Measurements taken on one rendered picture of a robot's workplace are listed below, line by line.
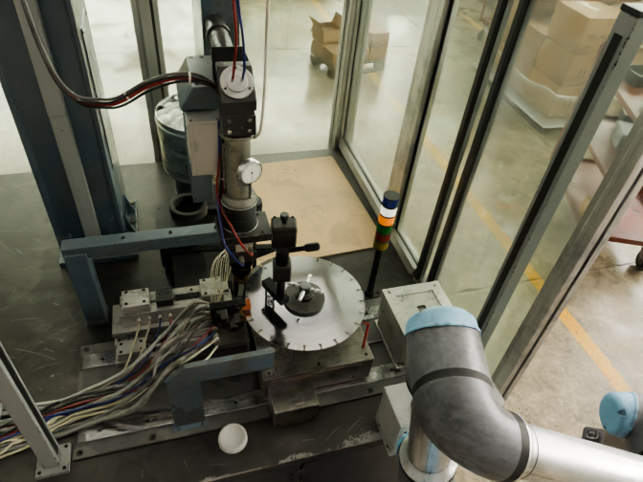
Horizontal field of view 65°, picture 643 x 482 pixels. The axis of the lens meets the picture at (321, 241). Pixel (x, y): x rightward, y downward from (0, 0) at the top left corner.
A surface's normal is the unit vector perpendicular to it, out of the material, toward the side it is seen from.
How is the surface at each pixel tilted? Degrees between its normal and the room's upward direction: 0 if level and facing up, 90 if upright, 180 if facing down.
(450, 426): 58
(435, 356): 33
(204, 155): 90
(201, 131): 90
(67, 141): 90
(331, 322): 0
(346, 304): 0
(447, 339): 11
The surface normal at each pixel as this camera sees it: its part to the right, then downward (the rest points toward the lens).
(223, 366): 0.27, 0.66
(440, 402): -0.53, -0.30
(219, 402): 0.09, -0.74
